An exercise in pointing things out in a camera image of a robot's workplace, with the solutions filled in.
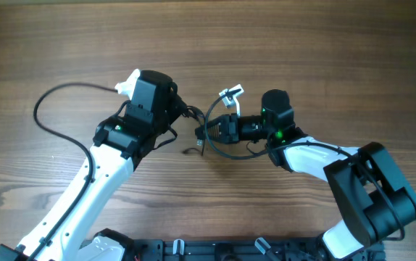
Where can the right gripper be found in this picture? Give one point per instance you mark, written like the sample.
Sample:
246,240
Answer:
233,127

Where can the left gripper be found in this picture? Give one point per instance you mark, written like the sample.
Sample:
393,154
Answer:
177,106

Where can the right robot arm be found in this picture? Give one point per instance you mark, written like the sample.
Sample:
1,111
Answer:
374,198

